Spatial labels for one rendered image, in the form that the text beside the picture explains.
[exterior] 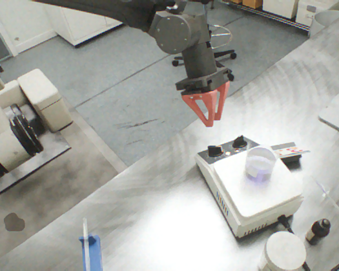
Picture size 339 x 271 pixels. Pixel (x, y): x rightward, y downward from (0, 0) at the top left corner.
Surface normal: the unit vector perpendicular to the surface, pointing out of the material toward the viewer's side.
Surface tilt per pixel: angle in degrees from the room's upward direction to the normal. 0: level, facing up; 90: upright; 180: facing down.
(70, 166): 0
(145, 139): 0
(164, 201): 0
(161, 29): 67
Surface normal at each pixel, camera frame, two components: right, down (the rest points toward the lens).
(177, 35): -0.38, 0.40
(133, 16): 0.52, 0.67
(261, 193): -0.11, -0.66
